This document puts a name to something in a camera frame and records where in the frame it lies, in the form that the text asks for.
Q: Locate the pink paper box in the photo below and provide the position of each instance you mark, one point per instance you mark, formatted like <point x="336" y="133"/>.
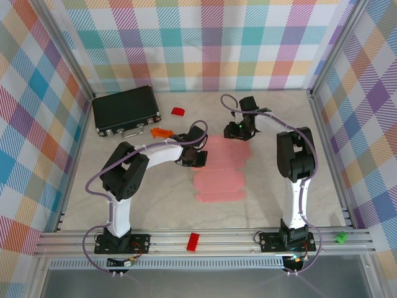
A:
<point x="217" y="183"/>

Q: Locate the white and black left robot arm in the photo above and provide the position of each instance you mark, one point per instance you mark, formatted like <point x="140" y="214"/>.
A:
<point x="119" y="214"/>

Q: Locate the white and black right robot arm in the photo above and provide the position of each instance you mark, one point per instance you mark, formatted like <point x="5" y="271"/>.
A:
<point x="294" y="198"/>

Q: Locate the orange plastic toy piece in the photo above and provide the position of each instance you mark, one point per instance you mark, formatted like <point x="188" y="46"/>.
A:
<point x="160" y="132"/>

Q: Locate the small red curved brick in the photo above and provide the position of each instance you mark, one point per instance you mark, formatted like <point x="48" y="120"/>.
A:
<point x="178" y="111"/>

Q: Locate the long red rectangular brick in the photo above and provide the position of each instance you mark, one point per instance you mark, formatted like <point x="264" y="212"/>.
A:
<point x="193" y="241"/>

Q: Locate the green plastic block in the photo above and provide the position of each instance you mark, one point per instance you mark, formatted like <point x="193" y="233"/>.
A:
<point x="340" y="238"/>

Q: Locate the black round controller board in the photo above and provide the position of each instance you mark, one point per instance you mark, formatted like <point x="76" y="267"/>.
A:
<point x="294" y="264"/>

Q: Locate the aluminium side rail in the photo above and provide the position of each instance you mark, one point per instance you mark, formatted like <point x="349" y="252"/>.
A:
<point x="333" y="167"/>
<point x="72" y="174"/>

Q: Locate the long aluminium base rail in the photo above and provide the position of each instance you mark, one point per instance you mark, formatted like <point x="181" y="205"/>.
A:
<point x="223" y="245"/>

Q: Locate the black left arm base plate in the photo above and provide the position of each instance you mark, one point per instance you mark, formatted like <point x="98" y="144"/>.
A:
<point x="141" y="243"/>

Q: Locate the aluminium corner post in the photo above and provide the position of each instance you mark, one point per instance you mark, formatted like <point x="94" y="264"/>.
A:
<point x="66" y="49"/>
<point x="338" y="49"/>

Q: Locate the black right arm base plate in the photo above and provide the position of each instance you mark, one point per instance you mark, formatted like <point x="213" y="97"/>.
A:
<point x="268" y="242"/>

